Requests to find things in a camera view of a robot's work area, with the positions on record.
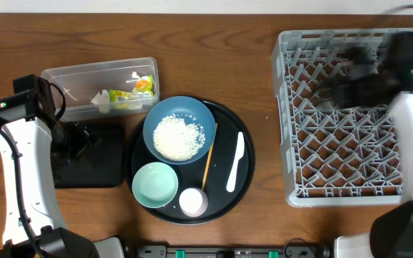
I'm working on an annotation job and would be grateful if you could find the white paper napkin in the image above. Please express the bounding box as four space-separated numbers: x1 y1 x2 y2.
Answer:
91 90 110 106

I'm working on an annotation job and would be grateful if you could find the green yellow snack wrapper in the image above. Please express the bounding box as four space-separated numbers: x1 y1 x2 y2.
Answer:
109 75 154 110

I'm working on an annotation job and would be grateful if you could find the pink white cup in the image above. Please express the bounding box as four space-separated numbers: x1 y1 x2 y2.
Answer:
179 188 208 217

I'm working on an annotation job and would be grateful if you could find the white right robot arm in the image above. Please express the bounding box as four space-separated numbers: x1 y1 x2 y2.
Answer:
326 47 413 257

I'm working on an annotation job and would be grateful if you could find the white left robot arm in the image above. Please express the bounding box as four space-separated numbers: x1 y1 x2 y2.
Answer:
0 90 125 257

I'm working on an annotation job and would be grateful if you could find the grey dishwasher rack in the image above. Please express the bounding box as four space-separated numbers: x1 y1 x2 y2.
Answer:
272 28 403 207

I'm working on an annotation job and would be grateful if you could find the black rectangular tray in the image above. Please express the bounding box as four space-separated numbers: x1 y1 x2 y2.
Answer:
52 123 125 188

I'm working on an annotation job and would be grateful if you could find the clear plastic bin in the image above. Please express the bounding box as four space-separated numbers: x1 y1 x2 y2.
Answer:
41 57 160 122

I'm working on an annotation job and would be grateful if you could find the mint green bowl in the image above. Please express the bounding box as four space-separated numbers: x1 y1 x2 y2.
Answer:
131 162 179 209

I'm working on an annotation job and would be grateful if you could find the pile of white rice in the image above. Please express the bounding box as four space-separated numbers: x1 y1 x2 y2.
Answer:
153 114 206 161

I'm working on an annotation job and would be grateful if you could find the blue plate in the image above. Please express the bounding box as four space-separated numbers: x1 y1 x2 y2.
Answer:
143 96 216 165

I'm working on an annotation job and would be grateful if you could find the round black tray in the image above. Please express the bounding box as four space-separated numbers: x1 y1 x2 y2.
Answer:
125 95 256 226

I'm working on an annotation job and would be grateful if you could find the wooden chopstick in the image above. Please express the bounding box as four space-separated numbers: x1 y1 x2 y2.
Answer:
201 140 214 191

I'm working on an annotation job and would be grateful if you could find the white plastic knife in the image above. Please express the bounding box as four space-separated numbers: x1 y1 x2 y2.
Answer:
226 132 245 193

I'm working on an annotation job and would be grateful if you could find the black rail with green clips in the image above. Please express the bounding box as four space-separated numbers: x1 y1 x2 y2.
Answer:
133 242 334 258

